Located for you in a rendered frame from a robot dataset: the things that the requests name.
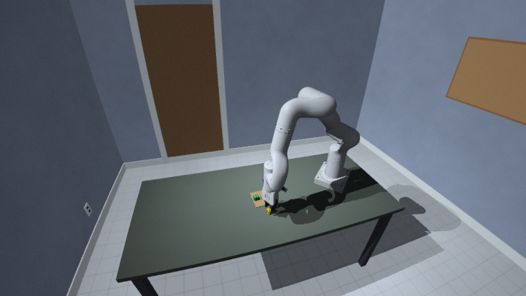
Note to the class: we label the tan flat mat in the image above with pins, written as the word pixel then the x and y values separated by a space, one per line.
pixel 260 202

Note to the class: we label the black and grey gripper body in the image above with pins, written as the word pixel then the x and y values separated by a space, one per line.
pixel 270 196

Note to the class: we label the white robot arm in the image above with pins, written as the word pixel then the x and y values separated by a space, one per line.
pixel 310 103

